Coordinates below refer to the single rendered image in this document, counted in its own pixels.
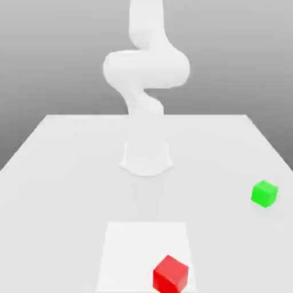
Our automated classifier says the small green cube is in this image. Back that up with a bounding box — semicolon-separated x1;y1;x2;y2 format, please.
250;180;279;209

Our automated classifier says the small red cube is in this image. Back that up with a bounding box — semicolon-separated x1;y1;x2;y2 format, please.
152;254;189;293

